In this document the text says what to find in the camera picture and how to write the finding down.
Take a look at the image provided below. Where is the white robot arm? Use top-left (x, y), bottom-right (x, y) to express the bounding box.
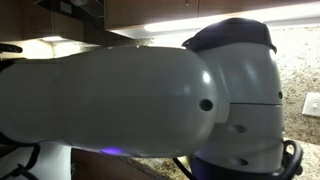
top-left (0, 18), bottom-right (303, 180)

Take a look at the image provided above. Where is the under-cabinet light strip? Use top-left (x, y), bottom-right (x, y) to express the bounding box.
top-left (113, 2), bottom-right (320, 39)

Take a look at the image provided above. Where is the white light switch plate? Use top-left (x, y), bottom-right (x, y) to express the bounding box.
top-left (302, 92), bottom-right (320, 117)

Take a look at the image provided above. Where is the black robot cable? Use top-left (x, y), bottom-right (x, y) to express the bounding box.
top-left (171, 139), bottom-right (304, 180)

